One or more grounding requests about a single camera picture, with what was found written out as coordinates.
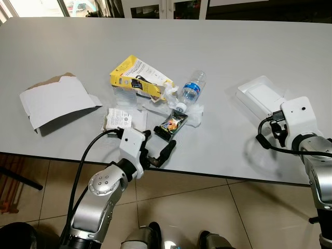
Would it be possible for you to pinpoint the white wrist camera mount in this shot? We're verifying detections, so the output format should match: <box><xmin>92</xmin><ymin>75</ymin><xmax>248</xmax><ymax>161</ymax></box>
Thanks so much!
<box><xmin>280</xmin><ymin>96</ymin><xmax>316</xmax><ymax>142</ymax></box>
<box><xmin>119</xmin><ymin>127</ymin><xmax>147</xmax><ymax>179</ymax></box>

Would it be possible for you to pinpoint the robot right leg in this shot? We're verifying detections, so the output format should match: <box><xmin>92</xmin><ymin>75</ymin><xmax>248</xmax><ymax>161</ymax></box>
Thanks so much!
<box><xmin>199</xmin><ymin>231</ymin><xmax>234</xmax><ymax>249</ymax></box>

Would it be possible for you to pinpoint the yellow printed carton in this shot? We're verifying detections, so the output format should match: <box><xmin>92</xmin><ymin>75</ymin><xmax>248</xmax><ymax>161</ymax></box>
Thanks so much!
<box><xmin>109</xmin><ymin>55</ymin><xmax>175</xmax><ymax>101</ymax></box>

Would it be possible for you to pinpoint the clear plastic water bottle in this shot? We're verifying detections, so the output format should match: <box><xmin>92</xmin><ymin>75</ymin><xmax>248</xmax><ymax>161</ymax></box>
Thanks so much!
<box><xmin>175</xmin><ymin>70</ymin><xmax>207</xmax><ymax>112</ymax></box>

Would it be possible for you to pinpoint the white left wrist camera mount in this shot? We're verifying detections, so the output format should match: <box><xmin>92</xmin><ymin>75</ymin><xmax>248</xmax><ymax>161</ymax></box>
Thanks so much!
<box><xmin>119</xmin><ymin>127</ymin><xmax>147</xmax><ymax>179</ymax></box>

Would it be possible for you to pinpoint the white open cardboard box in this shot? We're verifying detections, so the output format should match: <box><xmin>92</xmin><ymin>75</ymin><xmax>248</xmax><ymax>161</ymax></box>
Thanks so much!
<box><xmin>20</xmin><ymin>73</ymin><xmax>103</xmax><ymax>136</ymax></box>

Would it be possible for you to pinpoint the crumpled white tissue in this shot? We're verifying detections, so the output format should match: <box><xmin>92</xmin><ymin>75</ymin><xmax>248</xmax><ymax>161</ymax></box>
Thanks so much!
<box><xmin>157</xmin><ymin>79</ymin><xmax>180</xmax><ymax>105</ymax></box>

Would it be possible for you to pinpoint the white shallow box tray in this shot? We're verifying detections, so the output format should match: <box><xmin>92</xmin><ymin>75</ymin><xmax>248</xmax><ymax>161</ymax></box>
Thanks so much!
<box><xmin>236</xmin><ymin>76</ymin><xmax>287</xmax><ymax>116</ymax></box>

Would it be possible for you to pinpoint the colourful dark snack wrapper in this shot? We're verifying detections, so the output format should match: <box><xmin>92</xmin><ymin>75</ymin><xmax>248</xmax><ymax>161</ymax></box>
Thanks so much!
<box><xmin>156</xmin><ymin>114</ymin><xmax>188</xmax><ymax>140</ymax></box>

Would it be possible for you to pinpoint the bright glass window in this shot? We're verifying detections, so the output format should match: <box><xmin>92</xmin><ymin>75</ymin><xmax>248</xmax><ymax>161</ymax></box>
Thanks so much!
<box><xmin>0</xmin><ymin>0</ymin><xmax>332</xmax><ymax>20</ymax></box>

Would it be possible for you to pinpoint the grey table with black legs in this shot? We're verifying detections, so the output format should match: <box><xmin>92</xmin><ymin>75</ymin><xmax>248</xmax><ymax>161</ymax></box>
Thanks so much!
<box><xmin>0</xmin><ymin>17</ymin><xmax>332</xmax><ymax>190</ymax></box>

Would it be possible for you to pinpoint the robot leg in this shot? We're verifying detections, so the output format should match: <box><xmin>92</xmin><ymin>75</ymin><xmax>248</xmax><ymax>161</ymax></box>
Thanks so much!
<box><xmin>122</xmin><ymin>222</ymin><xmax>162</xmax><ymax>249</ymax></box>
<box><xmin>199</xmin><ymin>231</ymin><xmax>234</xmax><ymax>249</ymax></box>

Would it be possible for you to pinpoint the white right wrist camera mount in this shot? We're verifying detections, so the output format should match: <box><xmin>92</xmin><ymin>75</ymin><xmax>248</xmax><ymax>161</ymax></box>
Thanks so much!
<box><xmin>280</xmin><ymin>96</ymin><xmax>316</xmax><ymax>142</ymax></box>

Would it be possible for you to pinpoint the clear plastic blister packaging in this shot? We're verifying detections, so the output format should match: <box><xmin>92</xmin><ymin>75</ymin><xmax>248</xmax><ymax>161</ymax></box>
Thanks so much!
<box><xmin>113</xmin><ymin>86</ymin><xmax>140</xmax><ymax>108</ymax></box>

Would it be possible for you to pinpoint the robot left leg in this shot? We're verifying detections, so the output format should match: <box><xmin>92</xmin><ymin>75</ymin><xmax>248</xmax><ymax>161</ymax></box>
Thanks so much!
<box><xmin>122</xmin><ymin>222</ymin><xmax>162</xmax><ymax>249</ymax></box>

